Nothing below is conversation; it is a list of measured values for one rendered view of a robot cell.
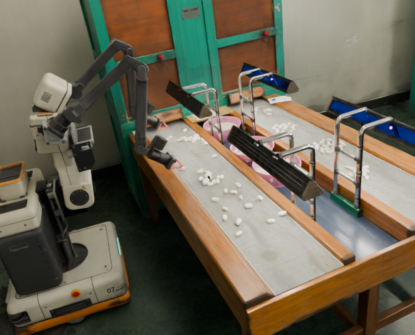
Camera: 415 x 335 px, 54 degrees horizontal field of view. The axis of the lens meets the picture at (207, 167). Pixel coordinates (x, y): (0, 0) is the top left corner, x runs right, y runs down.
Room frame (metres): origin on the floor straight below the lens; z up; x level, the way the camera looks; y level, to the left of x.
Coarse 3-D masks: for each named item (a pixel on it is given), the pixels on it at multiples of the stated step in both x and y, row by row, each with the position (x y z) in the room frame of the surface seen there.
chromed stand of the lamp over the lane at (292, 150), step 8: (272, 136) 1.54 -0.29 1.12; (280, 136) 1.54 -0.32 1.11; (288, 136) 1.56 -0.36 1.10; (256, 144) 1.51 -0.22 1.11; (304, 144) 1.42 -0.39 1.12; (280, 152) 1.38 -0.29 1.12; (288, 152) 1.38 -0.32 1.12; (296, 152) 1.39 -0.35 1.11; (312, 152) 1.42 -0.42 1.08; (312, 160) 1.42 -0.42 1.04; (312, 168) 1.42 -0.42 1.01; (312, 176) 1.42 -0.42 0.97; (312, 200) 1.42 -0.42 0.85; (312, 208) 1.42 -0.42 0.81; (312, 216) 1.42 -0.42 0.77
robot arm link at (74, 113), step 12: (132, 60) 1.92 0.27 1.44; (108, 72) 1.93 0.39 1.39; (120, 72) 1.91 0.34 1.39; (96, 84) 1.90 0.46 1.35; (108, 84) 1.90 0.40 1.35; (84, 96) 1.89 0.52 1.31; (96, 96) 1.89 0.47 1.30; (72, 108) 1.85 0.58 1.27; (84, 108) 1.85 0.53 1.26; (72, 120) 1.83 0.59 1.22
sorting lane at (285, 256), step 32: (192, 160) 2.19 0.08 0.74; (224, 160) 2.12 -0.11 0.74; (192, 192) 1.82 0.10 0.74; (256, 192) 1.73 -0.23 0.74; (224, 224) 1.50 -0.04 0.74; (256, 224) 1.46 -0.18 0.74; (288, 224) 1.43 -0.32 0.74; (256, 256) 1.26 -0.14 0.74; (288, 256) 1.23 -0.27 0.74; (320, 256) 1.20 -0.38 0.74; (288, 288) 1.06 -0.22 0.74
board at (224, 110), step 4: (220, 108) 2.90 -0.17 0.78; (224, 108) 2.89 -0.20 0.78; (228, 108) 2.87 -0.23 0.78; (220, 112) 2.82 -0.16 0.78; (224, 112) 2.80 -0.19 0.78; (228, 112) 2.80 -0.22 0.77; (188, 116) 2.84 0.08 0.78; (192, 116) 2.82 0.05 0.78; (212, 116) 2.76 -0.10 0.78; (192, 120) 2.74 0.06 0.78; (196, 120) 2.73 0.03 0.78; (200, 120) 2.73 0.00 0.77; (204, 120) 2.74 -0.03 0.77
